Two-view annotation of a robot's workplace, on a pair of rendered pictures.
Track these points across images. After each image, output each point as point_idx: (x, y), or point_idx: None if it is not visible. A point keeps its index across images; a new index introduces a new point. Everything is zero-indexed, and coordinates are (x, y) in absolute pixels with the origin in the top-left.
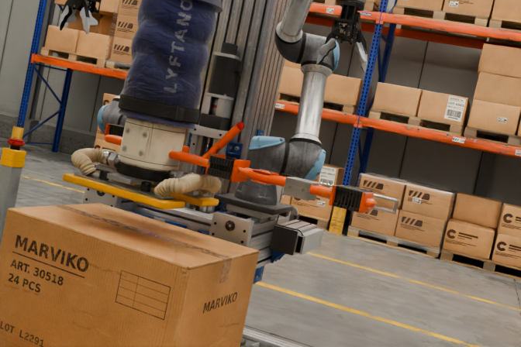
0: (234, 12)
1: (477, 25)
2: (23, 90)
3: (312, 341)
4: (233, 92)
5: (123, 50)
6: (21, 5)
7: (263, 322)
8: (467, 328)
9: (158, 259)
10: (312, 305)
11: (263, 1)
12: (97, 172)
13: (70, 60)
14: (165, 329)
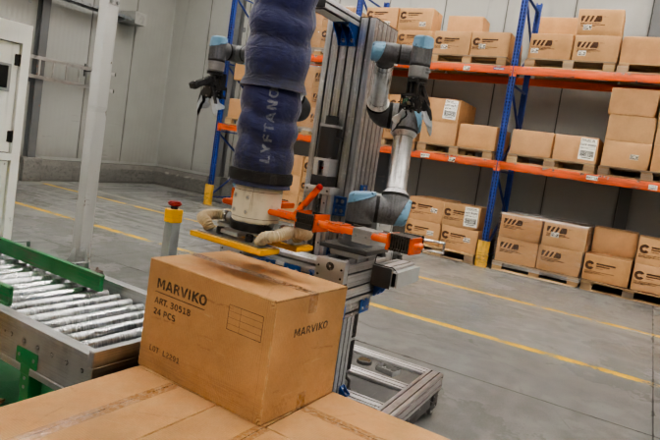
0: (336, 88)
1: (605, 71)
2: (212, 153)
3: (440, 362)
4: (338, 155)
5: None
6: None
7: (399, 346)
8: (593, 352)
9: (254, 295)
10: (447, 331)
11: (357, 79)
12: None
13: None
14: (261, 350)
